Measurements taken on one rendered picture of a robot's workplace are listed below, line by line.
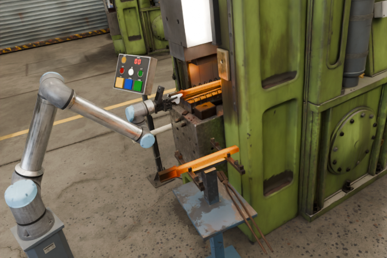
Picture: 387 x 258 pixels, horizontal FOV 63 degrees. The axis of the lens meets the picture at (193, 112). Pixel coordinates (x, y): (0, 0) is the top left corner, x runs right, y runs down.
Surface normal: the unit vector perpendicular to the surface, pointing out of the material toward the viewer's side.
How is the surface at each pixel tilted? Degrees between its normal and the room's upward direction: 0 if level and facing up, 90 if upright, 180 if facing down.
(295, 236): 0
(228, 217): 0
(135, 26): 90
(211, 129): 90
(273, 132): 90
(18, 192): 5
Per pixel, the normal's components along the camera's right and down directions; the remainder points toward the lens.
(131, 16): 0.31, 0.40
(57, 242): 0.70, 0.25
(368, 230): -0.11, -0.88
